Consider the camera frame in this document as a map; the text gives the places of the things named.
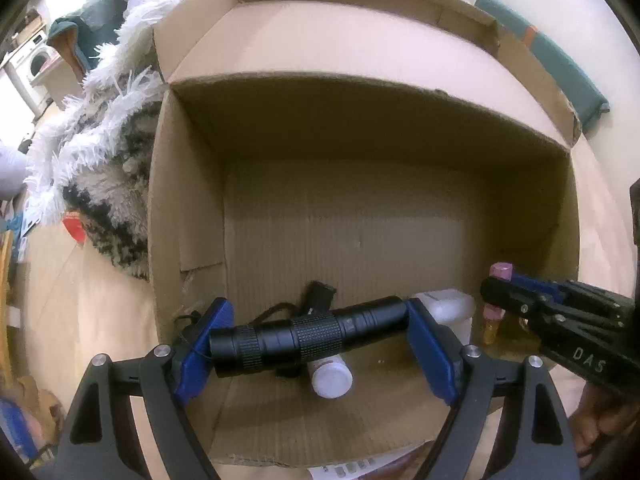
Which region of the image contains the red bag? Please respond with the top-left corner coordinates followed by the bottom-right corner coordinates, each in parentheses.
top-left (62, 211), bottom-right (86, 245)

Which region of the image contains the white washing machine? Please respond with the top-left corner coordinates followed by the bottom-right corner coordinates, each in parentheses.
top-left (6, 27), bottom-right (58, 119)

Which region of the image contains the white pill bottle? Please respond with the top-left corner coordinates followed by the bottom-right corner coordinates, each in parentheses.
top-left (307, 356), bottom-right (354, 400)

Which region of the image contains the teal cushion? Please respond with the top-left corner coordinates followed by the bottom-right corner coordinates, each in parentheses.
top-left (474, 0), bottom-right (611, 131)

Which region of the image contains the cardboard box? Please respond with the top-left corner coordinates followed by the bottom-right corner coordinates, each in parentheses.
top-left (146, 0), bottom-right (584, 468)

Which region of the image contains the pink nail polish bottle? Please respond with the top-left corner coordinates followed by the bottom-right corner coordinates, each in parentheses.
top-left (482, 261), bottom-right (513, 346)

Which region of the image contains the white earbuds case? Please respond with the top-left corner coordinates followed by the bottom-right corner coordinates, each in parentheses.
top-left (413, 288), bottom-right (476, 346)

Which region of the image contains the person's right hand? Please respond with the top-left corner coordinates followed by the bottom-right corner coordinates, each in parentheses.
top-left (570, 382), bottom-right (639, 469)

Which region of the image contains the shaggy white black blanket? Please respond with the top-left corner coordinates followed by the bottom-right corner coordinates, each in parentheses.
top-left (26, 0), bottom-right (176, 280)

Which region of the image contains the black flashlight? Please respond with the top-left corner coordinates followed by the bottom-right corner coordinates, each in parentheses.
top-left (172, 280), bottom-right (410, 380)

